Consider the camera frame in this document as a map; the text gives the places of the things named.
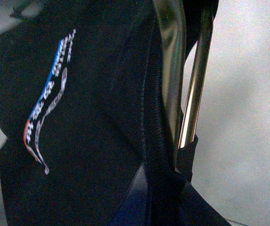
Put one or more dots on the black printed t-shirt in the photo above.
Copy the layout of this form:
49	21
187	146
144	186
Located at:
81	107

